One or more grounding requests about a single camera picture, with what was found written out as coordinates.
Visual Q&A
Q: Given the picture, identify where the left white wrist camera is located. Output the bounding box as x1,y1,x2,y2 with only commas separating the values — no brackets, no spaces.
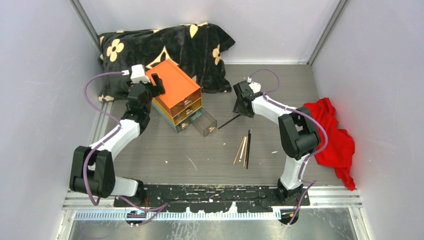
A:
130,64,151,84

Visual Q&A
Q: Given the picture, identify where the orange drawer organizer box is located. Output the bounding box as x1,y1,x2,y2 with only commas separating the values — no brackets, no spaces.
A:
146,59,203,133

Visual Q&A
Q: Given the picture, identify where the white makeup pencil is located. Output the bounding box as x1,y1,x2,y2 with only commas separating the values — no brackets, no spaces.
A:
238,136,248,162

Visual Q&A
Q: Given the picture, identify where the wooden brown pencil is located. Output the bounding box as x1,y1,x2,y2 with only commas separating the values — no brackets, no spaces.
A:
233,135,246,165

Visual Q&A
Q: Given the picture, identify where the red cloth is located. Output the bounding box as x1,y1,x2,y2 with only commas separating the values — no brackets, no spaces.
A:
304,97,356,191

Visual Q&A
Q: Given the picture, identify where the gold makeup pencil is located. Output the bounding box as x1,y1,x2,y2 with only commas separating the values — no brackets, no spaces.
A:
242,136,249,167

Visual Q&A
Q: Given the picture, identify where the black makeup pencil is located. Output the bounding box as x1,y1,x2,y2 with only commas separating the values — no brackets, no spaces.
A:
245,129,252,169

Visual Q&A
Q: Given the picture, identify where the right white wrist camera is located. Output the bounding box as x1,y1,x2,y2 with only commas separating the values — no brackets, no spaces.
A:
247,76,261,94

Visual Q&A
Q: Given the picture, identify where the black floral plush pillow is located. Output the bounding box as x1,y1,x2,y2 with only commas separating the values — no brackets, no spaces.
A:
98,22,236,102

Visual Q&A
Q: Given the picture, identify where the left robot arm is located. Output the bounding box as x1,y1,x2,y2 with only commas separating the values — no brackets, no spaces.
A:
69,73,166,207

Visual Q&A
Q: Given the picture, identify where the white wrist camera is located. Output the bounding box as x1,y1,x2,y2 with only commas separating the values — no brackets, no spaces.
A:
130,64,151,84
247,76,261,94

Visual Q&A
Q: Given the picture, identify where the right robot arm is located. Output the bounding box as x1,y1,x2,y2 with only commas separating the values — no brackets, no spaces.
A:
233,80,321,206

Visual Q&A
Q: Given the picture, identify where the clear bottom drawer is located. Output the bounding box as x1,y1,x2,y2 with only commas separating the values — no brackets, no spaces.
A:
189,107,217,137

